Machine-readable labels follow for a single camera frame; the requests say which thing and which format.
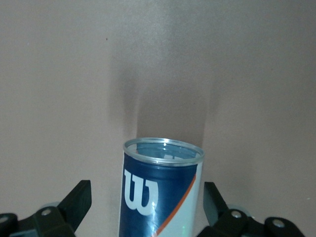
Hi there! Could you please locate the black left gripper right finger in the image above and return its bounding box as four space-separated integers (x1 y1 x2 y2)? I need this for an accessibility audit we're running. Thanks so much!
199 182 304 237

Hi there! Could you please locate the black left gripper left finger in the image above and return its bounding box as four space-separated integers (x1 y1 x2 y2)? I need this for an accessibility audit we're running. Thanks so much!
0 180 92 237

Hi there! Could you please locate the blue white Wilson ball can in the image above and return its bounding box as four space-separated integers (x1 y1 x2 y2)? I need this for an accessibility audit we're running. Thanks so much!
118 137 205 237

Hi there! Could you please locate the brown table mat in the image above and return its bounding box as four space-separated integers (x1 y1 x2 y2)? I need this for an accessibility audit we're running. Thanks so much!
0 0 316 237

